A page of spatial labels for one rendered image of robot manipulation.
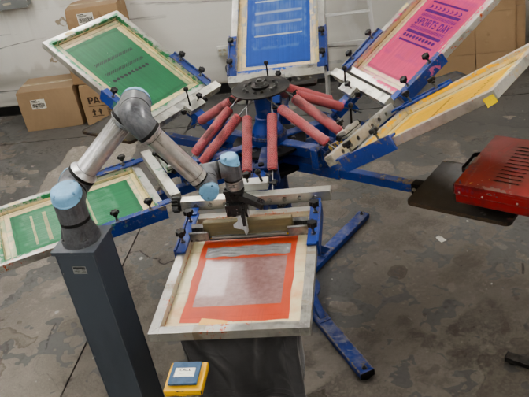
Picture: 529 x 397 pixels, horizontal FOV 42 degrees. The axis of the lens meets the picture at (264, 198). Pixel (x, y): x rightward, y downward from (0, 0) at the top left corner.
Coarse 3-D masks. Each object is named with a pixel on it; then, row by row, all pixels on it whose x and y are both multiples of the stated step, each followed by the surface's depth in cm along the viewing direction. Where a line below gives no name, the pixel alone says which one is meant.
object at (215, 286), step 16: (224, 240) 295; (240, 240) 293; (224, 256) 285; (240, 256) 283; (208, 272) 277; (224, 272) 276; (240, 272) 274; (192, 288) 270; (208, 288) 268; (224, 288) 266; (192, 304) 261; (208, 304) 260; (224, 304) 258; (192, 320) 253; (224, 320) 250
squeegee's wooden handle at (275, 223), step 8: (264, 216) 287; (272, 216) 286; (280, 216) 285; (288, 216) 284; (208, 224) 290; (216, 224) 290; (224, 224) 289; (232, 224) 289; (248, 224) 288; (256, 224) 287; (264, 224) 287; (272, 224) 286; (280, 224) 286; (288, 224) 285; (216, 232) 292; (224, 232) 291; (232, 232) 291; (240, 232) 290; (248, 232) 290; (256, 232) 289
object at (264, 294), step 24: (264, 240) 290; (288, 240) 288; (264, 264) 276; (288, 264) 273; (240, 288) 265; (264, 288) 262; (288, 288) 260; (240, 312) 253; (264, 312) 250; (288, 312) 248
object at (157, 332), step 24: (216, 216) 307; (312, 264) 265; (168, 288) 266; (312, 288) 252; (168, 312) 258; (312, 312) 244; (168, 336) 244; (192, 336) 243; (216, 336) 242; (240, 336) 240; (264, 336) 239
